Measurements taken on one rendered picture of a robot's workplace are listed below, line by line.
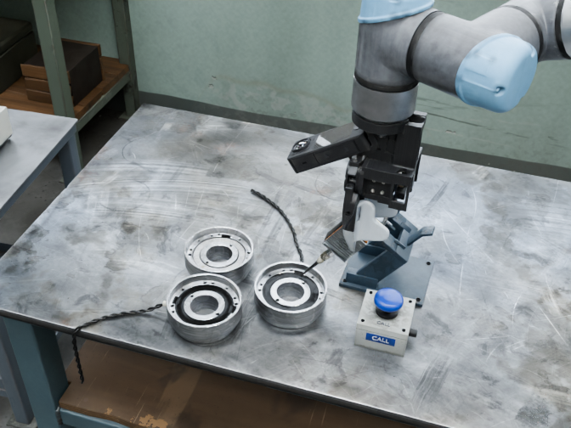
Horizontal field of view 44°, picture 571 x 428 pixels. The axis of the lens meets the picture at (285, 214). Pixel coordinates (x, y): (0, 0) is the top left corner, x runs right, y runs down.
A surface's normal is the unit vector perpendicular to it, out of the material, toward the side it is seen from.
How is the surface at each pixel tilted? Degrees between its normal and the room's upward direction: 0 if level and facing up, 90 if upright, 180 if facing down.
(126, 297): 0
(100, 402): 0
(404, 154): 90
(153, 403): 0
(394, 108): 89
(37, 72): 90
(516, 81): 90
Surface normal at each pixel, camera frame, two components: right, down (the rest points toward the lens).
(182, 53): -0.29, 0.59
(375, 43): -0.69, 0.43
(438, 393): 0.03, -0.78
